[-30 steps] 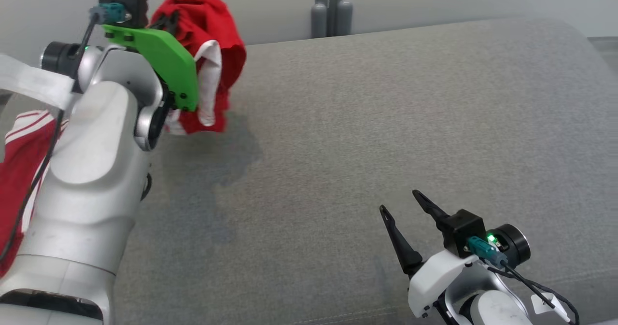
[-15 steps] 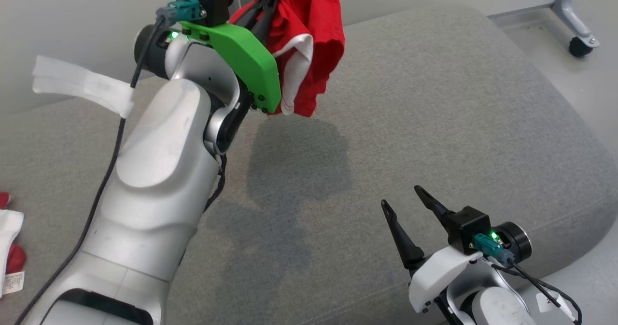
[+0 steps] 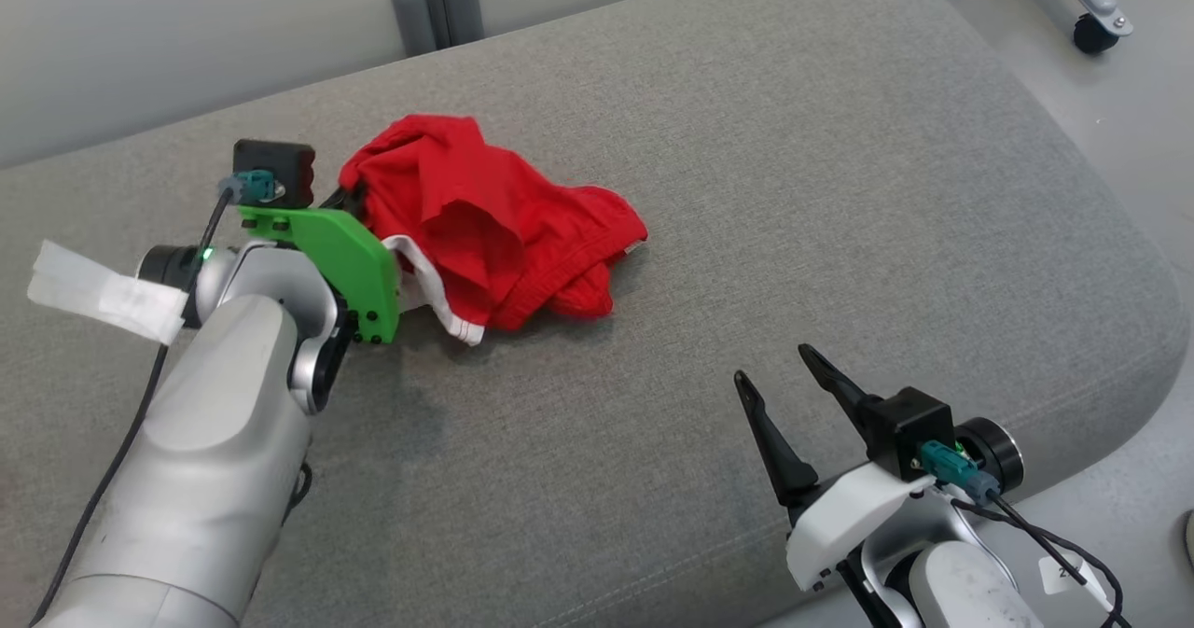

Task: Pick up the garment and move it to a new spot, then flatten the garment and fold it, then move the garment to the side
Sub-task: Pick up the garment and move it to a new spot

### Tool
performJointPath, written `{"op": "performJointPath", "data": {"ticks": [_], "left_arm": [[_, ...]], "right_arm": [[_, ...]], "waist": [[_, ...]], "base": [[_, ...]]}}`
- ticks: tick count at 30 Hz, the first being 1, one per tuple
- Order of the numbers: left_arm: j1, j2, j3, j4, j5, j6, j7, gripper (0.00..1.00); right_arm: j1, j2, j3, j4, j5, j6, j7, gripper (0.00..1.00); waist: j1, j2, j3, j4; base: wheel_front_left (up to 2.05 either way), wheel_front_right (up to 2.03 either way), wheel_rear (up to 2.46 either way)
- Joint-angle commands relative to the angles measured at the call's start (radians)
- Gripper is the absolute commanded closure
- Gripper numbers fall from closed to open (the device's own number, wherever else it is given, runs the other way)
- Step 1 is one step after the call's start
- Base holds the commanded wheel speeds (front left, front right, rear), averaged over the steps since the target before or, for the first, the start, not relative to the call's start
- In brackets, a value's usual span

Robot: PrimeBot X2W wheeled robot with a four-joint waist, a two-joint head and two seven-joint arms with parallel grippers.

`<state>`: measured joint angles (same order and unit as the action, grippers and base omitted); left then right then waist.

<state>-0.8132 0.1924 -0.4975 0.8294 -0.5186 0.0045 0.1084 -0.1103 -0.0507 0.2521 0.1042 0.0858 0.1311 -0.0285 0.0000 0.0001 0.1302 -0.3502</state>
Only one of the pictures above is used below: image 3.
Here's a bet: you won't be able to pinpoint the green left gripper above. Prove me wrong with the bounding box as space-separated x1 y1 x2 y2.
238 184 402 344

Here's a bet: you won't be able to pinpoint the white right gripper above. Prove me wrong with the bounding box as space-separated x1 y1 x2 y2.
734 343 938 592

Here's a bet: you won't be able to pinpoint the red basketball shorts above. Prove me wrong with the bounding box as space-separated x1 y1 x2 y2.
338 115 649 347

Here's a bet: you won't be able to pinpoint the white tape flag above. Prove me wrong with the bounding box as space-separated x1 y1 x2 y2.
26 241 188 345

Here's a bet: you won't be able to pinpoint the black caster wheel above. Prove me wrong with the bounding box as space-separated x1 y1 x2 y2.
1073 14 1120 55

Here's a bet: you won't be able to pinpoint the grey double metal post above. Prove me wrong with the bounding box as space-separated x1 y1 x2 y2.
389 0 486 57

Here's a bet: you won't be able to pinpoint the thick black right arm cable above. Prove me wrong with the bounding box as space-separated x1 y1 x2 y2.
984 490 1092 584

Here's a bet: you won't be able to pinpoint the white cable label tag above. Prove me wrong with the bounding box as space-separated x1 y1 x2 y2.
1038 553 1113 612

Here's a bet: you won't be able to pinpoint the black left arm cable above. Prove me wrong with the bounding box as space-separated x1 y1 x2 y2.
31 188 234 628

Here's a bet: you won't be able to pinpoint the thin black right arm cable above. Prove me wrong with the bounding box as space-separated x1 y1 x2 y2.
950 497 1134 628

